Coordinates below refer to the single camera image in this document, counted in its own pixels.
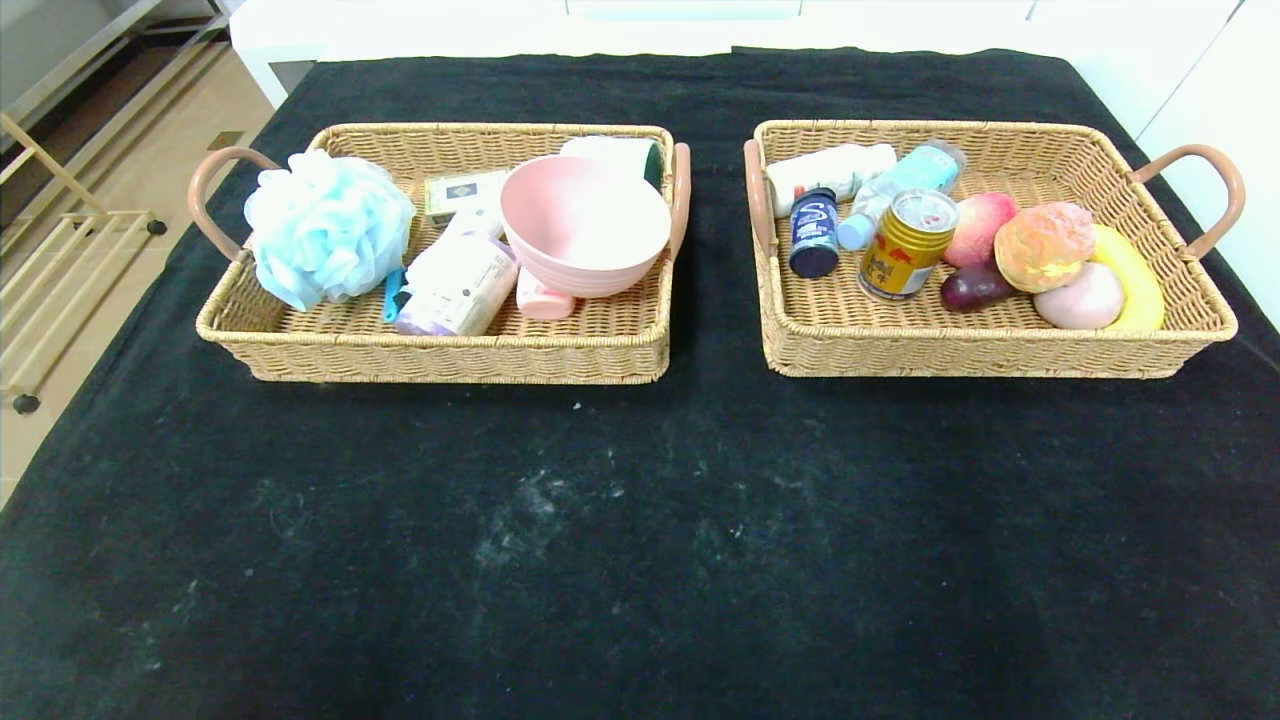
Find light blue bath loofah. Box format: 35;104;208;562
244;148;417;312

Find white milk bottle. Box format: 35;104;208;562
765;143;898;219

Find pale pink round fruit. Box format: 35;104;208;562
1034;262;1127;331

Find white cabinet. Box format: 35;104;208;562
1025;0;1280;331

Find wooden rack with wheels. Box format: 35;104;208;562
0;112;168;416

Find white furniture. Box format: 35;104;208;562
229;0;1061;109

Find black table cloth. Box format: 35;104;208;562
0;47;1280;720

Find pink bowl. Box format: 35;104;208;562
499;154;673;300

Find small green gold card box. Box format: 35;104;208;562
424;169;513;227

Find small pink bottle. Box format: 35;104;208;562
516;267;578;322

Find orange bread bun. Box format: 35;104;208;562
994;202;1098;294

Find teal mug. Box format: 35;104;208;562
560;135;666;193

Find yellow drink can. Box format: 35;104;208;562
858;189;961;303

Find yellow banana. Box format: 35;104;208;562
1090;224;1167;332

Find purple eggplant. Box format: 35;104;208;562
940;263;1023;313

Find red peach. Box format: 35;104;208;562
945;193;1021;269

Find clear water bottle blue label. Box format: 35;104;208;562
838;141;968;252

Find woven wicker basket brown handles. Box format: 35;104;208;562
742;119;1247;380
188;122;692;386

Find white canister purple top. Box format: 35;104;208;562
393;234;521;338

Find white bottle black cap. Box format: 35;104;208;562
442;202;505;248

